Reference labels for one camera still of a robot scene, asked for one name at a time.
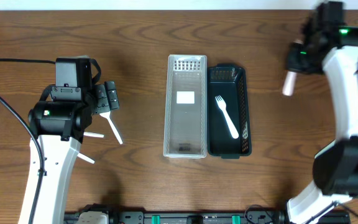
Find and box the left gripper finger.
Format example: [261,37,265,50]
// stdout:
[104,81,119,110]
[94,84,110,114]

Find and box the white plastic spoon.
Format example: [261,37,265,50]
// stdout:
[83,132,104,138]
[77,153,95,164]
[99,111,123,144]

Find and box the white plastic fork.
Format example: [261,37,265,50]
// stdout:
[214,95,239,139]
[282,39,304,96]

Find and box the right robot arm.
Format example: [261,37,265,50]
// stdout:
[277,1,358,223]

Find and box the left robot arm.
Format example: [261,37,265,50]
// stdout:
[19,56,119,223]

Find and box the clear plastic basket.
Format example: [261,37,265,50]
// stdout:
[163,54,208,159]

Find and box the black plastic basket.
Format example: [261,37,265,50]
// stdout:
[207,63,252,159]

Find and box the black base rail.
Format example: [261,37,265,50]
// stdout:
[63,203,351,224]

